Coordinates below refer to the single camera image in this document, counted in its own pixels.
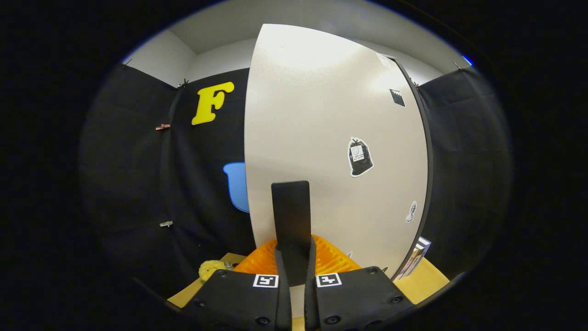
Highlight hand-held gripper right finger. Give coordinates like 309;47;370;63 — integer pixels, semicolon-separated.
304;234;414;331

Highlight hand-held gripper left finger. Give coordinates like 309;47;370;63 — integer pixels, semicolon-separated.
181;234;293;331

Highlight yellow plush toy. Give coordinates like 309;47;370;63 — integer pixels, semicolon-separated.
198;260;228;283

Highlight white cardboard box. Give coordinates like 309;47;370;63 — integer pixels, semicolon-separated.
394;244;424;282

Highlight black backdrop cloth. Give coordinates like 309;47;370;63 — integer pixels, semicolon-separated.
80;64;513;295

